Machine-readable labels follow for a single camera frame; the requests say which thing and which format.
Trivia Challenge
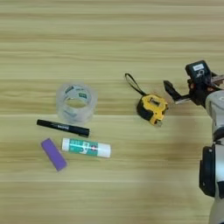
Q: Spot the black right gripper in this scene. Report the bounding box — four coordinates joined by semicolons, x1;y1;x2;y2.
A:
163;73;224;108

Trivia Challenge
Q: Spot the yellow black tape measure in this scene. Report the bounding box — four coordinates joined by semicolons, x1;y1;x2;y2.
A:
124;73;170;127

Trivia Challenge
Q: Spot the small black box white label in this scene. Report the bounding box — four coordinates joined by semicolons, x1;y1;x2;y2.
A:
185;59;213;86

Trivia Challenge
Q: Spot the clear tape roll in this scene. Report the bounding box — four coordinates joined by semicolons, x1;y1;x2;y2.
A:
55;82;98;126

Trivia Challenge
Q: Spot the green white glue stick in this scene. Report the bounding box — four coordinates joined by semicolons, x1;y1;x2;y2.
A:
61;137;112;159

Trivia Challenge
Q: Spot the purple eraser block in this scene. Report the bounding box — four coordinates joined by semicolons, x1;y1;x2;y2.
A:
39;137;68;172

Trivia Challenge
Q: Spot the black marker pen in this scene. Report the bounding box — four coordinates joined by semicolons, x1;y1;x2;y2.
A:
36;118;90;138

